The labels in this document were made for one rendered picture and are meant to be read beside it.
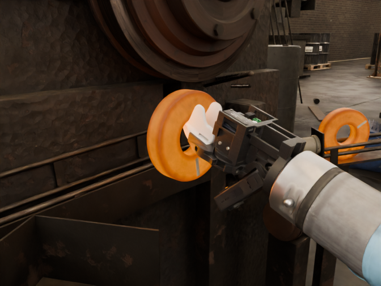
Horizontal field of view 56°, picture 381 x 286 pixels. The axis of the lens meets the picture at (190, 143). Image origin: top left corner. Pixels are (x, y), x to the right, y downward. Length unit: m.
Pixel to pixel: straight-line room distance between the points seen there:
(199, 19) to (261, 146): 0.34
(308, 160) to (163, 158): 0.22
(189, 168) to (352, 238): 0.29
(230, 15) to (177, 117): 0.33
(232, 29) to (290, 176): 0.44
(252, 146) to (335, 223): 0.15
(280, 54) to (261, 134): 3.05
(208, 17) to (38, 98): 0.37
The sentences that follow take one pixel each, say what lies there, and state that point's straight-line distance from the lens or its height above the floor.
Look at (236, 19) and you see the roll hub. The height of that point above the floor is 1.02.
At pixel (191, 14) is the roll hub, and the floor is 1.02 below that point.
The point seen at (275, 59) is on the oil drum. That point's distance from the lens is 3.53.
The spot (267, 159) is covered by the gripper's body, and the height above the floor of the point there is 0.83.
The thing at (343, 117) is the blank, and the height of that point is 0.76.
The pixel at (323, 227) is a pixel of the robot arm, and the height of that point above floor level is 0.78.
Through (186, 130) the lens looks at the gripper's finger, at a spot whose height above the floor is 0.84.
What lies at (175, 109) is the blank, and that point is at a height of 0.88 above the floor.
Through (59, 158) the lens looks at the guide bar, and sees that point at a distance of 0.80.
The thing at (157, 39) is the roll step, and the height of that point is 0.98.
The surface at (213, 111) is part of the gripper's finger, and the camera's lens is 0.58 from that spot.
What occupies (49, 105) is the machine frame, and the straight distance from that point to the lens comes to 0.78.
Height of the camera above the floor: 0.99
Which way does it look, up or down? 17 degrees down
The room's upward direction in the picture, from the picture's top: straight up
